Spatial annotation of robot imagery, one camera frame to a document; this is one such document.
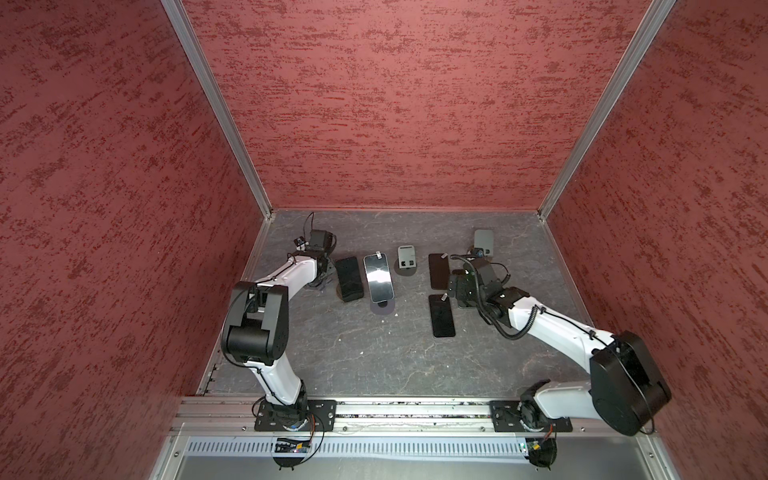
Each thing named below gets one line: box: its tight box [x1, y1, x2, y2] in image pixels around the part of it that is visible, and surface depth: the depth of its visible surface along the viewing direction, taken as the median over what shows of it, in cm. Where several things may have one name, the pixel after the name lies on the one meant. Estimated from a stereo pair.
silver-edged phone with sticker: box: [363, 251, 395, 304], surface depth 91 cm
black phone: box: [336, 256, 364, 302], surface depth 93 cm
